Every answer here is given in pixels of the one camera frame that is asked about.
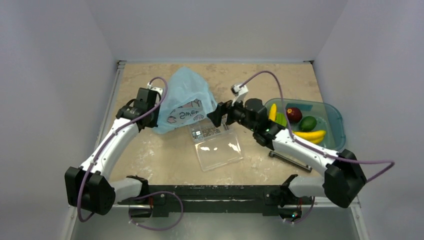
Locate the teal plastic tray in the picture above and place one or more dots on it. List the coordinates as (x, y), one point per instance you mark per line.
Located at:
(328, 119)

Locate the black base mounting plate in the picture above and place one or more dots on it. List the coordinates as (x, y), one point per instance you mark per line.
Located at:
(164, 204)

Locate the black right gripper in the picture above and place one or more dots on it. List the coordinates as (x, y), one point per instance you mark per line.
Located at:
(227, 112)

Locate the aluminium frame rail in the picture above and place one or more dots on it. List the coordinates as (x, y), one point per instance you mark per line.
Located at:
(100, 197)

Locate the yellow fake banana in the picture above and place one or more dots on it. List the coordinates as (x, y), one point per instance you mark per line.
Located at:
(314, 137)

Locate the yellow fake squash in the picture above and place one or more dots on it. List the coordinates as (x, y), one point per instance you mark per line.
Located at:
(272, 115)

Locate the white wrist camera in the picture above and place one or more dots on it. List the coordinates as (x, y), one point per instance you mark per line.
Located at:
(239, 90)
(156, 89)

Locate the green fake fruit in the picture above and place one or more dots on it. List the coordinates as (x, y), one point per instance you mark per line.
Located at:
(281, 119)

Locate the clear plastic screw box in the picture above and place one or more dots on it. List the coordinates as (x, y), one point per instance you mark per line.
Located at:
(215, 146)

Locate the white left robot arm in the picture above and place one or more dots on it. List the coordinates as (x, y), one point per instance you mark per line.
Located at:
(99, 165)

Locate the light blue plastic bag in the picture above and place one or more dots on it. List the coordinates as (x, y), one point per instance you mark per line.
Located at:
(188, 100)

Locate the green fake lime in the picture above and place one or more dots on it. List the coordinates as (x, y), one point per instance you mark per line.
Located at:
(307, 124)

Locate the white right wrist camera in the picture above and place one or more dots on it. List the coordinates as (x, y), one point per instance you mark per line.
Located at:
(239, 90)

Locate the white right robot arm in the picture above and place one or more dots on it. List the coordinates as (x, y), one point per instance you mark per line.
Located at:
(341, 177)

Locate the dark metal crank tool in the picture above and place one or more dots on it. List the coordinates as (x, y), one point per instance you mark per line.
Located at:
(306, 168)

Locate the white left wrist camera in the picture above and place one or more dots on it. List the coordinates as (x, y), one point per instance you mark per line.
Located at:
(156, 89)

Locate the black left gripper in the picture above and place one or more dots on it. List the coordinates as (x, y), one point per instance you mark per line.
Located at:
(153, 123)

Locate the red fake fruit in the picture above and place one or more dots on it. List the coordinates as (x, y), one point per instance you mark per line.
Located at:
(294, 114)

